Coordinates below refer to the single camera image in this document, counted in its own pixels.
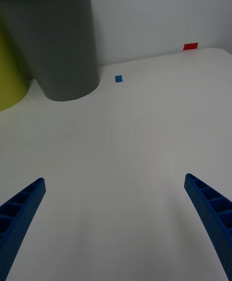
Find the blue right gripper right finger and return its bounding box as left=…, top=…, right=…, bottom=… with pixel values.
left=184, top=173, right=232, bottom=281

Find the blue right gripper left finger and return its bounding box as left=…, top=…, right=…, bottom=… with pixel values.
left=0, top=177, right=46, bottom=281

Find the yellow-green plastic waste bin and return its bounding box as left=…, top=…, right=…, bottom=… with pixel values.
left=0, top=17, right=30, bottom=112

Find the grey plastic waste bin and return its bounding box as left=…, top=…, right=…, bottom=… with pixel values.
left=0, top=0, right=101, bottom=102

